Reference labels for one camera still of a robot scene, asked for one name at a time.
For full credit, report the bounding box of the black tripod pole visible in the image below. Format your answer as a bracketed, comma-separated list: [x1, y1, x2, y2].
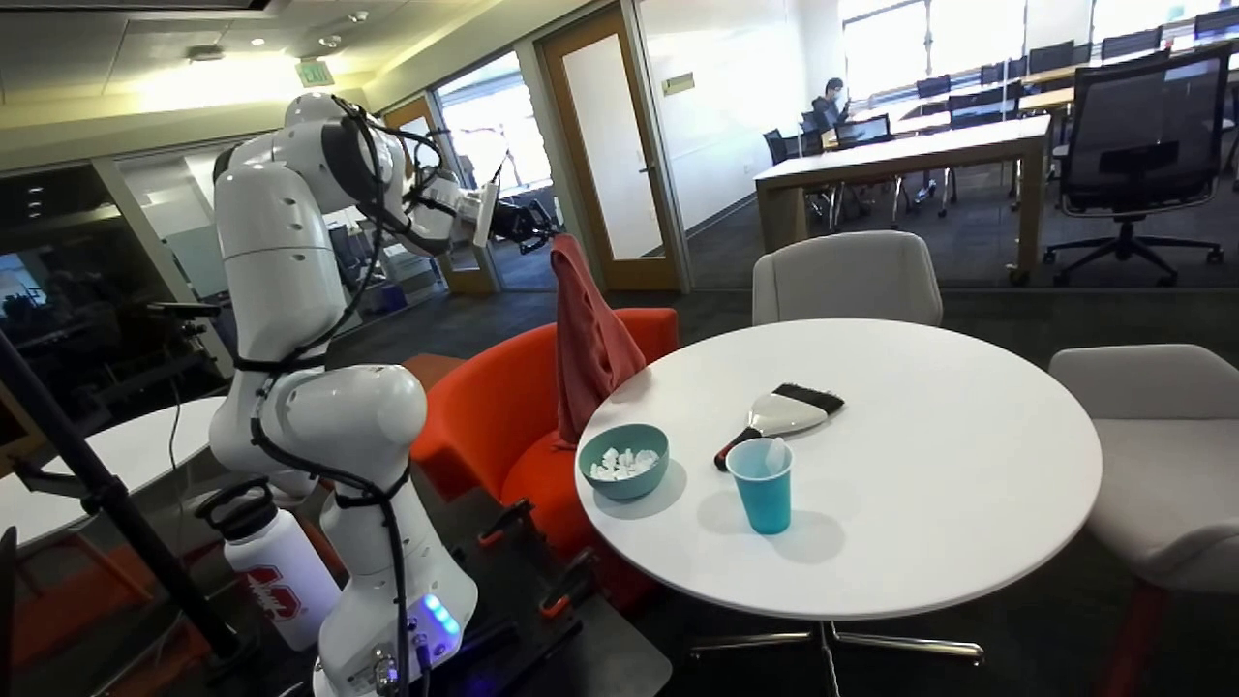
[0, 331, 243, 661]

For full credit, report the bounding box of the teal bowl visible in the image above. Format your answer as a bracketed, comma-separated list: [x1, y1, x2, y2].
[578, 419, 673, 508]

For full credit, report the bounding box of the white water bottle black lid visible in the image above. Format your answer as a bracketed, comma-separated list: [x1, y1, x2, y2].
[195, 479, 347, 656]

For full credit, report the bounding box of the seated person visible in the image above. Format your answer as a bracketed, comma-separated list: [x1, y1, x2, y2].
[804, 75, 865, 138]

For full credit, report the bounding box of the white foam pieces pile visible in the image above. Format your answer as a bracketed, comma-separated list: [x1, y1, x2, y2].
[593, 443, 660, 479]

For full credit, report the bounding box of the orange armchair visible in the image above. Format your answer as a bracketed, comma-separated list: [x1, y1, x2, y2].
[407, 302, 686, 611]

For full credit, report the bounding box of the black office chair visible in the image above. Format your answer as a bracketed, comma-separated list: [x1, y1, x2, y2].
[1043, 48, 1235, 292]

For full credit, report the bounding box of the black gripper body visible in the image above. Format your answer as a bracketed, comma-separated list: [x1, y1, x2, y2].
[496, 194, 566, 255]

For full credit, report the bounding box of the white brush black handle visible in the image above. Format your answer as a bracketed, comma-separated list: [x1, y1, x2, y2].
[708, 381, 849, 477]

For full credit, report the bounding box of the long wooden table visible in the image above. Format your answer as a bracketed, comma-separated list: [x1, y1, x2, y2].
[751, 113, 1059, 287]

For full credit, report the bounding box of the blue plastic cup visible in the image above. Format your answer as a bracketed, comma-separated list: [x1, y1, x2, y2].
[723, 434, 797, 540]

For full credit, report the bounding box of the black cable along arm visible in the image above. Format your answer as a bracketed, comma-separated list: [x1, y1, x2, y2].
[229, 95, 457, 697]

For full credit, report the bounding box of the peach sweatshirt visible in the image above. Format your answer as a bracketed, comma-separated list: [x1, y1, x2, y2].
[545, 233, 649, 453]

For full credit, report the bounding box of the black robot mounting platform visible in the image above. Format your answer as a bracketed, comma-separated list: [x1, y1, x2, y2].
[305, 595, 673, 697]

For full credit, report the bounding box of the small round white table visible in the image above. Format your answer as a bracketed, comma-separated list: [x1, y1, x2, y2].
[0, 393, 234, 550]

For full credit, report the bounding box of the white upholstered chair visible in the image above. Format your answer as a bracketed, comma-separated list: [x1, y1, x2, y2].
[1046, 340, 1239, 595]
[748, 229, 948, 331]

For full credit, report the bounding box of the glass door wooden frame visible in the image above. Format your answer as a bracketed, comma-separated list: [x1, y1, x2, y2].
[532, 0, 691, 302]

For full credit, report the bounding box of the orange bar clamp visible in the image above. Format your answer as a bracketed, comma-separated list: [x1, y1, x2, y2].
[533, 586, 581, 625]

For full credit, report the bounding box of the metal table base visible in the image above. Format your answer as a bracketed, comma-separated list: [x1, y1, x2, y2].
[683, 616, 993, 697]

